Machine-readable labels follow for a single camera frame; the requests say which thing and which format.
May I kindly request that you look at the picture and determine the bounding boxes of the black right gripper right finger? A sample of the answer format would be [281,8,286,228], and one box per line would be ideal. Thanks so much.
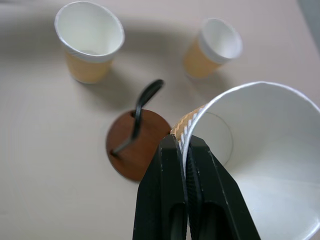
[185,134,262,240]

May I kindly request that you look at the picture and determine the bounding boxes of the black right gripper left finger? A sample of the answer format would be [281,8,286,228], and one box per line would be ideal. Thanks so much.
[132,134,188,240]

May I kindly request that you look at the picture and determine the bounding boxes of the ribbed tan paper cup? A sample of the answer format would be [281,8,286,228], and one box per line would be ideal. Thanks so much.
[54,1,126,85]
[183,17,244,79]
[169,80,320,240]

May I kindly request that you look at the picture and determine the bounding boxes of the wire cup holder wooden base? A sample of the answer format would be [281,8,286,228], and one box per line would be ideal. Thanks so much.
[105,79,172,182]

